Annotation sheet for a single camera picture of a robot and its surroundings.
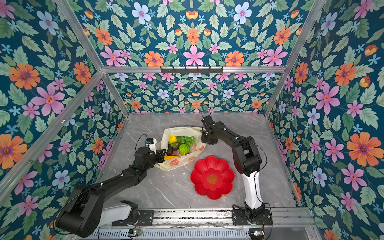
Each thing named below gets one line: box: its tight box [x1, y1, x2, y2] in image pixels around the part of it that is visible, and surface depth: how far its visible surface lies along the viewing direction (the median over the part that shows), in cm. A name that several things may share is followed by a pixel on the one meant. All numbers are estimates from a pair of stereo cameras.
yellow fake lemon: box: [168, 135, 178, 144], surface depth 100 cm
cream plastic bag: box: [154, 127, 208, 172], surface depth 92 cm
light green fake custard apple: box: [179, 143, 191, 155], surface depth 95 cm
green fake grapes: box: [176, 136, 195, 147], surface depth 100 cm
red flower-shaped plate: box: [190, 156, 235, 200], surface depth 88 cm
